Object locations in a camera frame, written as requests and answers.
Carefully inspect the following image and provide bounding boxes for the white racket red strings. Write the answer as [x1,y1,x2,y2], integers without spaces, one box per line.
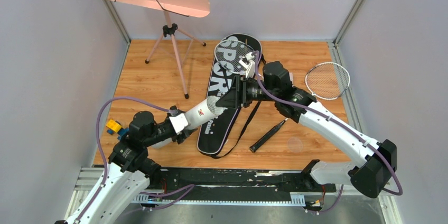
[249,62,351,153]

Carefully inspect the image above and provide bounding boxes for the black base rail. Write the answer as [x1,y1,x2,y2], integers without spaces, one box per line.
[75,166,393,212]

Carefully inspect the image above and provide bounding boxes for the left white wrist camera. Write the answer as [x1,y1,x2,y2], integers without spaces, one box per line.
[169,113,189,135]

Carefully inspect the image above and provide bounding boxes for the white racket on bag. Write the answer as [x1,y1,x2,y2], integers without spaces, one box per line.
[214,39,254,75]

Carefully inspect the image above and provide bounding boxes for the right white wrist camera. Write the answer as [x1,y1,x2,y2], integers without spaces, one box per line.
[238,51,259,79]

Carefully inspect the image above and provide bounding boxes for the white shuttlecock tube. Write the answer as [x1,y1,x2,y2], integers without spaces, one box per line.
[145,96,226,148]

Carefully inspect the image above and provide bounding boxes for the yellow blue toy block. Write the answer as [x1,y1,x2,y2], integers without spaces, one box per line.
[105,119,129,138]

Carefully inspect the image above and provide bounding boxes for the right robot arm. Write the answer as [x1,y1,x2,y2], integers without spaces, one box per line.
[216,61,403,198]

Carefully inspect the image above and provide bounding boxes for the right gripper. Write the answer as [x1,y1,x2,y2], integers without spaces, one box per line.
[216,75,278,109]

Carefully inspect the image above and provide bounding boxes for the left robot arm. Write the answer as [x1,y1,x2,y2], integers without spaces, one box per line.
[62,107,209,223]

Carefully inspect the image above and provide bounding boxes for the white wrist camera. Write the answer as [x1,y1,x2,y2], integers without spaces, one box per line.
[169,113,189,135]
[238,51,259,79]

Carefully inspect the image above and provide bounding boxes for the black sport racket bag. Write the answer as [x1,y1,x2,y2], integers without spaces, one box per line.
[197,33,262,159]

